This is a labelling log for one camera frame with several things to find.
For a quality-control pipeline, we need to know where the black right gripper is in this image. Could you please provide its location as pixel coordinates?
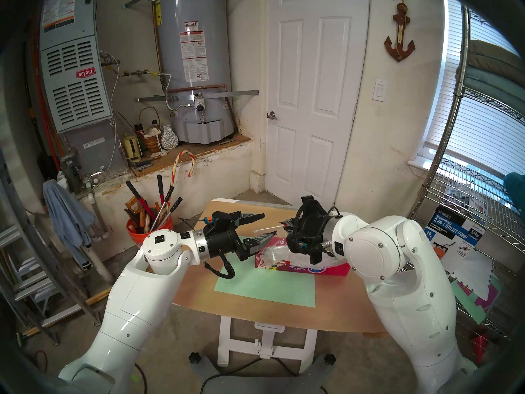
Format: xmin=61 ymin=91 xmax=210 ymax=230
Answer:
xmin=282 ymin=196 xmax=342 ymax=265

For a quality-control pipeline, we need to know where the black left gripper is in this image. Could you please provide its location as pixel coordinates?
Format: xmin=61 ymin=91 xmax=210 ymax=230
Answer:
xmin=203 ymin=211 xmax=278 ymax=262

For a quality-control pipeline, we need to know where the clear ziplock bag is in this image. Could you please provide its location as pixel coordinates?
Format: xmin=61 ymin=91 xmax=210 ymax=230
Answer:
xmin=253 ymin=224 xmax=349 ymax=271

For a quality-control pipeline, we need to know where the red cardboard box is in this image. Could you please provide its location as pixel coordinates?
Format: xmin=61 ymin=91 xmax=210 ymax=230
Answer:
xmin=255 ymin=235 xmax=352 ymax=277

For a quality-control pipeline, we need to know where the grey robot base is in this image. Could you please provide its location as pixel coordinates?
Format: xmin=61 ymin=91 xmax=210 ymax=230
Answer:
xmin=189 ymin=352 xmax=337 ymax=394

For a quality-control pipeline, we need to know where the green paper mat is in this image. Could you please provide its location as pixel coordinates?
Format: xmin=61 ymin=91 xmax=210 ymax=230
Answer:
xmin=214 ymin=235 xmax=316 ymax=308

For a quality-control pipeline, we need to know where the wooden ledge board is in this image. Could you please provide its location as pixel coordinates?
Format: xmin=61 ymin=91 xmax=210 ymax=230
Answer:
xmin=130 ymin=135 xmax=251 ymax=177

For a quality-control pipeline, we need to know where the white table stand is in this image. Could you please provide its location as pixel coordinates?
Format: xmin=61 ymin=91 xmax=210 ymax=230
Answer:
xmin=217 ymin=315 xmax=318 ymax=373

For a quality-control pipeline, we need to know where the orange plastic bucket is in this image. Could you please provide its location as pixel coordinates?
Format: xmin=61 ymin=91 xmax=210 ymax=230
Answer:
xmin=126 ymin=217 xmax=173 ymax=247

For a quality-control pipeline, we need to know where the white panel door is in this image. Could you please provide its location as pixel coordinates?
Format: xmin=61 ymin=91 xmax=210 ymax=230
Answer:
xmin=266 ymin=0 xmax=372 ymax=211

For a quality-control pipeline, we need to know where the foil wrapped lump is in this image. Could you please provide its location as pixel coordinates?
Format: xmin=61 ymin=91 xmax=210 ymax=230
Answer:
xmin=161 ymin=125 xmax=179 ymax=150

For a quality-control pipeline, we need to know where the white window sill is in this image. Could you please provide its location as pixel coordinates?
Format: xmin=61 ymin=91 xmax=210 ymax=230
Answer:
xmin=407 ymin=157 xmax=435 ymax=179

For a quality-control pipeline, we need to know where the yellow tin canister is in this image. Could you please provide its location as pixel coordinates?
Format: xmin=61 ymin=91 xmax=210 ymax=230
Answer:
xmin=122 ymin=135 xmax=142 ymax=163

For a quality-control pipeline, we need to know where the white pvc pipe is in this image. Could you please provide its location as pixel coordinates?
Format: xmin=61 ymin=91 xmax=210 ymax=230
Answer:
xmin=80 ymin=192 xmax=115 ymax=285

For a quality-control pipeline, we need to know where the utility pump retail box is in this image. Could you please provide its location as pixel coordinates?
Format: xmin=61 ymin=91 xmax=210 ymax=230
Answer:
xmin=425 ymin=204 xmax=486 ymax=275

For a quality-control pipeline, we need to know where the long wooden pole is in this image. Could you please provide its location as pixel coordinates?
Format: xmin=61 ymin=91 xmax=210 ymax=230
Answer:
xmin=18 ymin=286 xmax=114 ymax=338

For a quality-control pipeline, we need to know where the grey water heater tank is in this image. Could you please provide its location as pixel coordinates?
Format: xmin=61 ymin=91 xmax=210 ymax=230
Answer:
xmin=154 ymin=0 xmax=236 ymax=145

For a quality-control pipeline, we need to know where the white scalloped paper sheet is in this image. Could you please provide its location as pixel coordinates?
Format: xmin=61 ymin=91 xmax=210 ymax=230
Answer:
xmin=451 ymin=247 xmax=495 ymax=293

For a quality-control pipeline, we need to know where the blue hanging towel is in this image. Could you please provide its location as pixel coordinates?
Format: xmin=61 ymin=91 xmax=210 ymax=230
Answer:
xmin=43 ymin=179 xmax=96 ymax=270

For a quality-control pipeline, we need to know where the aluminium step ladder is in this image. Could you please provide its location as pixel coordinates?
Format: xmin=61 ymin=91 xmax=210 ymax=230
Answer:
xmin=0 ymin=151 xmax=102 ymax=348

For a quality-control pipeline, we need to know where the yellow gas line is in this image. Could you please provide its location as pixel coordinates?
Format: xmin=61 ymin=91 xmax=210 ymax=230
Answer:
xmin=107 ymin=67 xmax=160 ymax=78

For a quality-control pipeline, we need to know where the green paper sheet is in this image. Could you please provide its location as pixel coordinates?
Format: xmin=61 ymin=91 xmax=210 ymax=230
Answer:
xmin=450 ymin=274 xmax=503 ymax=325

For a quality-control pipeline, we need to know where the pink paper sheet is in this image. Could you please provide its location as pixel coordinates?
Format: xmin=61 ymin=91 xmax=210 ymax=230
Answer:
xmin=459 ymin=280 xmax=503 ymax=312

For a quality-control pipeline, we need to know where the window with white blinds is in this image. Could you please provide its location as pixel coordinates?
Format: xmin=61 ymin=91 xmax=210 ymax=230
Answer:
xmin=425 ymin=0 xmax=525 ymax=176

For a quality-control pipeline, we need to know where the grey bryant furnace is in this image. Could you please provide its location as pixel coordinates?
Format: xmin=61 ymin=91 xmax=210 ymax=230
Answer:
xmin=39 ymin=0 xmax=128 ymax=176

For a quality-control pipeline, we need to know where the small red object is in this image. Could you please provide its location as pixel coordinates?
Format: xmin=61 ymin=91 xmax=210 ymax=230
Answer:
xmin=472 ymin=334 xmax=491 ymax=363

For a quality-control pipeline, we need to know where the teal cloth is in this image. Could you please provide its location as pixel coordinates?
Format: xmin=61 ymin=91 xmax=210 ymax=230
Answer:
xmin=504 ymin=172 xmax=525 ymax=217

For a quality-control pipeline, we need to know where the teal grey cushion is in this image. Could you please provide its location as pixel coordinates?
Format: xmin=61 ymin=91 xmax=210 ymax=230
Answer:
xmin=455 ymin=65 xmax=525 ymax=119

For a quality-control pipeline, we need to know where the olive grey cushion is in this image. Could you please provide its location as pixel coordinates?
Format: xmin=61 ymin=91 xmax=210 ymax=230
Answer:
xmin=468 ymin=39 xmax=525 ymax=78

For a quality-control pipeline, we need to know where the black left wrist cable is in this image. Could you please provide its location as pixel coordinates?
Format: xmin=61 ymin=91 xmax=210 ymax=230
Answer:
xmin=204 ymin=253 xmax=237 ymax=280

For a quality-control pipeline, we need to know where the wicker basket with handle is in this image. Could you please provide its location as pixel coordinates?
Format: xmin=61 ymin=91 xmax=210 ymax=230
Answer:
xmin=139 ymin=107 xmax=162 ymax=153

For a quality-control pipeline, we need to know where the white heater cable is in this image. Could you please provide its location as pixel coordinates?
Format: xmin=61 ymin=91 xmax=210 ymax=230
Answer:
xmin=158 ymin=73 xmax=193 ymax=111

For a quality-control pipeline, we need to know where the brown anchor wall thermometer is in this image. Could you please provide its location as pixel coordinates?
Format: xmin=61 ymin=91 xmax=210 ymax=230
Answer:
xmin=384 ymin=0 xmax=416 ymax=62

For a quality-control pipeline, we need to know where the chrome wire shelf rack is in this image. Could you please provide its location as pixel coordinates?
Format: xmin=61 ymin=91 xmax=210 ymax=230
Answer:
xmin=406 ymin=5 xmax=525 ymax=381

